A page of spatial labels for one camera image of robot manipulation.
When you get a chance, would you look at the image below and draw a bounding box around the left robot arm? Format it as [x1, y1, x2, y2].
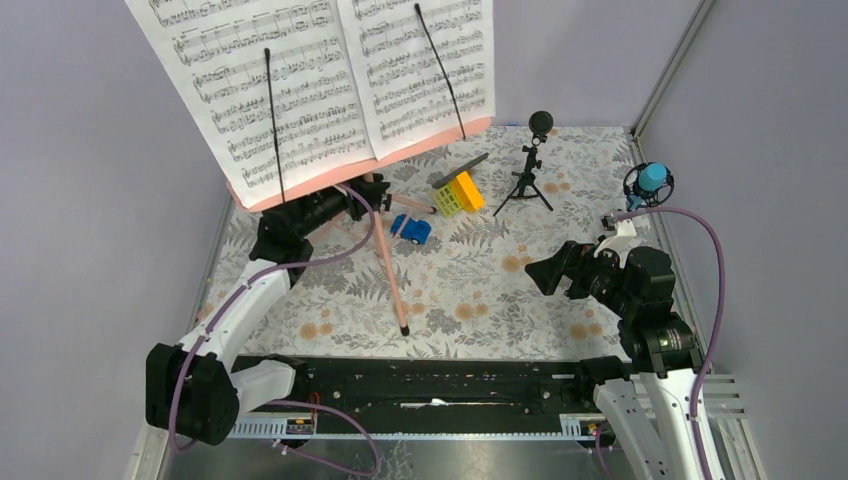
[145, 174, 390, 451]

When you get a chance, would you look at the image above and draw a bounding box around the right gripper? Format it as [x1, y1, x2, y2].
[523, 238, 637, 316]

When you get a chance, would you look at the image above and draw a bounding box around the black left page holder wire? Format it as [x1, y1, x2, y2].
[263, 47, 287, 204]

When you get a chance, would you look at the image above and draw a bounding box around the black page holder wire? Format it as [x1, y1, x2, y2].
[414, 3, 468, 141]
[263, 47, 287, 204]

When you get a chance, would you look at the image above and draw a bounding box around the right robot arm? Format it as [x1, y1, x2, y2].
[525, 241, 725, 479]

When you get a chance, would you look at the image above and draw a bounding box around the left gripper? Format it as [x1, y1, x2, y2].
[296, 170, 392, 238]

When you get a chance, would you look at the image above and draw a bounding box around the blue microphone on tripod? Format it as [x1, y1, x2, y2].
[623, 162, 675, 212]

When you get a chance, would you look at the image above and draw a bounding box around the yellow toy block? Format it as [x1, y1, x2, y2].
[450, 171, 485, 212]

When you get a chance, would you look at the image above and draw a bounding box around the pink music stand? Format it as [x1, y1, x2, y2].
[226, 117, 493, 336]

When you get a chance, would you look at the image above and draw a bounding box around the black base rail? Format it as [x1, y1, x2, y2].
[254, 357, 635, 421]

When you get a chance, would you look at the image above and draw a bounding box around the green toy grid piece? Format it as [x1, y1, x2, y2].
[431, 184, 463, 218]

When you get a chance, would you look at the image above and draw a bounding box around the blue toy car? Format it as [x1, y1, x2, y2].
[389, 214, 432, 245]

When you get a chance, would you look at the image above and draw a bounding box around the sheet music page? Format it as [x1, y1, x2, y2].
[337, 0, 496, 161]
[128, 1, 373, 212]

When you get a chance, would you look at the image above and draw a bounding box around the black microphone on tripod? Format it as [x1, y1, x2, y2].
[493, 110, 554, 217]

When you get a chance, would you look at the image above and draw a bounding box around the black right page holder wire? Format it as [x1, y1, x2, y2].
[414, 3, 468, 141]

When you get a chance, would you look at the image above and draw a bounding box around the floral table cloth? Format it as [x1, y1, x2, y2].
[243, 126, 634, 361]

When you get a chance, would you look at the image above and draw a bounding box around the white slotted cable duct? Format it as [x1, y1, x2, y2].
[228, 409, 594, 441]

